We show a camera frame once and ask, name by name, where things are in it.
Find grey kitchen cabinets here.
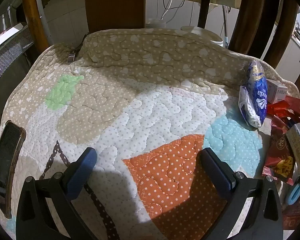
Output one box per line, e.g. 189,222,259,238
275,10,300,85

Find red foil wrapper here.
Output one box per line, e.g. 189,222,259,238
266,95,300,128

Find brown wooden chair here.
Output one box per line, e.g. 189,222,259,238
21,0,299,70

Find white plastic bucket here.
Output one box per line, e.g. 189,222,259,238
181,26,224,47

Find dark red packet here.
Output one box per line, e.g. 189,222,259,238
281,192,300,230

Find silver patterned box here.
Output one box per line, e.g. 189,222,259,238
285,122,300,178

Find white cable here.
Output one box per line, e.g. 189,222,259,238
161,0,185,20

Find quilted polka dot chair cushion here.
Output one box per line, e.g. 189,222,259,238
0,27,300,240

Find blue white tissue packet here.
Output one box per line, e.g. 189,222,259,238
238,60,268,128

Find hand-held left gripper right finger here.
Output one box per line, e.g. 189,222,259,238
199,147,283,240

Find metal mesh rack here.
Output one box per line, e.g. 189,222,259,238
0,22,34,90

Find red snack bag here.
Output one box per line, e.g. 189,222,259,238
262,124,297,184

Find black smartphone in case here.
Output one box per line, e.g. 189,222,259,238
0,120,27,218

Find black strap with metal buckle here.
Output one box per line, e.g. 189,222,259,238
66,32,90,64

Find small white box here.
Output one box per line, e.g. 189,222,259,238
266,79,288,104

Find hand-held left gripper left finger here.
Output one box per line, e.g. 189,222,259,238
16,147,98,240

